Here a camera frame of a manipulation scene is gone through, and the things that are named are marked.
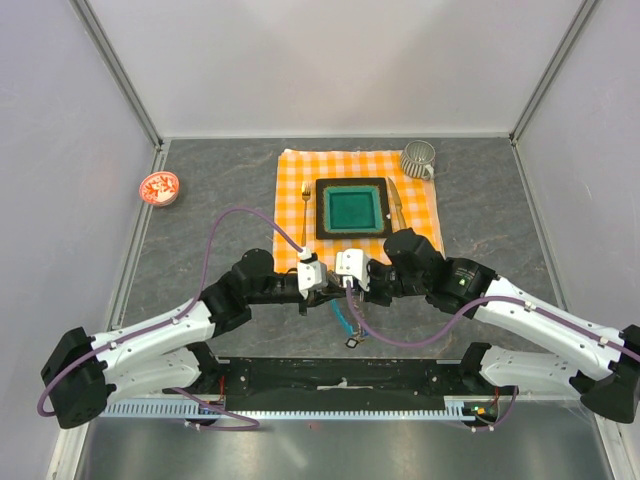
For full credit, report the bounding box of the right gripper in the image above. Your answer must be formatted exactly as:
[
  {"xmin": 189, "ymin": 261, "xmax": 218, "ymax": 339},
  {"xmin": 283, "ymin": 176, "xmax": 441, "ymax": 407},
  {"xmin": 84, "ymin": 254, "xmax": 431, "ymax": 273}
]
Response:
[{"xmin": 348, "ymin": 258, "xmax": 428, "ymax": 307}]

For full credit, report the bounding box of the large keyring organiser with rings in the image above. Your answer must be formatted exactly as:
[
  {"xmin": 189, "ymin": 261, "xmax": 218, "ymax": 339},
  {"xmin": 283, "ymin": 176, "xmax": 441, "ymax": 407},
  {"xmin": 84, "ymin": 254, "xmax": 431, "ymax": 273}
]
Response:
[{"xmin": 329, "ymin": 299, "xmax": 368, "ymax": 340}]

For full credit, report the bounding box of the black yellow key tag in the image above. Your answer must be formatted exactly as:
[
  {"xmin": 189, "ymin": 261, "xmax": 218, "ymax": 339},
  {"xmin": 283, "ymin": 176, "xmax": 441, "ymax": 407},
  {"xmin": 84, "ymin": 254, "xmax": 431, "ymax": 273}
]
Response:
[{"xmin": 345, "ymin": 338, "xmax": 359, "ymax": 349}]

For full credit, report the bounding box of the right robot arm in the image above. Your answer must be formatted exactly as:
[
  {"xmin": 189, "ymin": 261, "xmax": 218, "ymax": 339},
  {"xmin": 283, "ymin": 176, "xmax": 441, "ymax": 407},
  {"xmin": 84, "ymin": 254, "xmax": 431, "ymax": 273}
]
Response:
[{"xmin": 336, "ymin": 228, "xmax": 639, "ymax": 424}]

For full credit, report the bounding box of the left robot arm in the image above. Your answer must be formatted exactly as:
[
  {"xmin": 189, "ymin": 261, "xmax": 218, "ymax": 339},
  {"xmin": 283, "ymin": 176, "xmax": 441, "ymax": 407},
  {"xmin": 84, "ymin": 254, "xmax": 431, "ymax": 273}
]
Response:
[{"xmin": 37, "ymin": 249, "xmax": 344, "ymax": 429}]

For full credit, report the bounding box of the gold knife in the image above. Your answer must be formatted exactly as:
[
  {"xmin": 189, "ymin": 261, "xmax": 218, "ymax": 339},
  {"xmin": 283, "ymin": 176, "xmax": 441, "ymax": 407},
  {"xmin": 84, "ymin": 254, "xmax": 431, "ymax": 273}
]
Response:
[{"xmin": 387, "ymin": 178, "xmax": 407, "ymax": 230}]

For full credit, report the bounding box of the black teal square plate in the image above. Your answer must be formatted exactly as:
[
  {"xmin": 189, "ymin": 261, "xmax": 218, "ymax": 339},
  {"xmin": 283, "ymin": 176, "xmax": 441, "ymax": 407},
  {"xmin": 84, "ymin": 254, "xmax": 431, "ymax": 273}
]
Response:
[{"xmin": 315, "ymin": 177, "xmax": 392, "ymax": 240}]

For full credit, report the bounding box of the gold fork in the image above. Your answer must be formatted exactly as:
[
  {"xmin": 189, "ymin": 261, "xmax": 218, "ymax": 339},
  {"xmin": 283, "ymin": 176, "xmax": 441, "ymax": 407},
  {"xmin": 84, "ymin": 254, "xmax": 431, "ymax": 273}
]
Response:
[{"xmin": 301, "ymin": 182, "xmax": 311, "ymax": 246}]

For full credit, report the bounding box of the striped mug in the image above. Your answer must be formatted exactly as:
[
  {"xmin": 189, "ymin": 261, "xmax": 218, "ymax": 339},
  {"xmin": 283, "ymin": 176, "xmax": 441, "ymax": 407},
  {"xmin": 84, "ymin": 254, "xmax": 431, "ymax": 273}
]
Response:
[{"xmin": 400, "ymin": 140, "xmax": 435, "ymax": 181}]

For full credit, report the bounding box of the red white patterned bowl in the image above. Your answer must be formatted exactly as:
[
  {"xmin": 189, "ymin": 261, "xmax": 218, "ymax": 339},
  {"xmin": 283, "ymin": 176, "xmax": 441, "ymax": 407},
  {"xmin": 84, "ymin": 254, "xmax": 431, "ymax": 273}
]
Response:
[{"xmin": 138, "ymin": 171, "xmax": 180, "ymax": 207}]

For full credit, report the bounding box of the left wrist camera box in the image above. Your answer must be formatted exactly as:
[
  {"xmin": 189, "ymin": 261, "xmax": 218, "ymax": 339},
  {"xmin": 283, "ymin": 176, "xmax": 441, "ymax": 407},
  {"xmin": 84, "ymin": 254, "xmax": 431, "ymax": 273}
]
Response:
[{"xmin": 296, "ymin": 247, "xmax": 328, "ymax": 298}]

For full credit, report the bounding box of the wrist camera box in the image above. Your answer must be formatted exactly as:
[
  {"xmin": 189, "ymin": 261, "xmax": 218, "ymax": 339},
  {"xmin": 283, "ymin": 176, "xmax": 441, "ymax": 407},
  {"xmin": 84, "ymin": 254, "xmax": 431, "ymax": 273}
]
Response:
[
  {"xmin": 296, "ymin": 247, "xmax": 328, "ymax": 298},
  {"xmin": 334, "ymin": 248, "xmax": 370, "ymax": 292}
]

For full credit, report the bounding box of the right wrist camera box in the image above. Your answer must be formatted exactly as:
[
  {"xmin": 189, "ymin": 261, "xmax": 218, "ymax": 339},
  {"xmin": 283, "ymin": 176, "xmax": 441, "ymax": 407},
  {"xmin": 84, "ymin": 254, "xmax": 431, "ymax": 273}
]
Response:
[{"xmin": 334, "ymin": 248, "xmax": 370, "ymax": 292}]

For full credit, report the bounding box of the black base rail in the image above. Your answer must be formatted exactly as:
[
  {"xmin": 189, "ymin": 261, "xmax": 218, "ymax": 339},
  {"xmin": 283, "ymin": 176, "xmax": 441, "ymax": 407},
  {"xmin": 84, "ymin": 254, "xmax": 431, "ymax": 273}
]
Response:
[{"xmin": 211, "ymin": 357, "xmax": 481, "ymax": 411}]

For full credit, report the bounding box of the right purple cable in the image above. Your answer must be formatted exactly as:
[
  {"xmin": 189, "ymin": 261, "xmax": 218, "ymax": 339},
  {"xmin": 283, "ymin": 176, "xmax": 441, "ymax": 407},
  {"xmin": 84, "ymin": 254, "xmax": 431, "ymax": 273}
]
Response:
[{"xmin": 345, "ymin": 284, "xmax": 640, "ymax": 434}]

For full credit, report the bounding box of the white cable duct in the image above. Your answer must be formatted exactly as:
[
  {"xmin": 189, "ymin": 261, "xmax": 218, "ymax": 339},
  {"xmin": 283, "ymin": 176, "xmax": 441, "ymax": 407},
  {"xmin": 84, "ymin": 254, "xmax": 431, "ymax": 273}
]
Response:
[{"xmin": 100, "ymin": 397, "xmax": 475, "ymax": 422}]

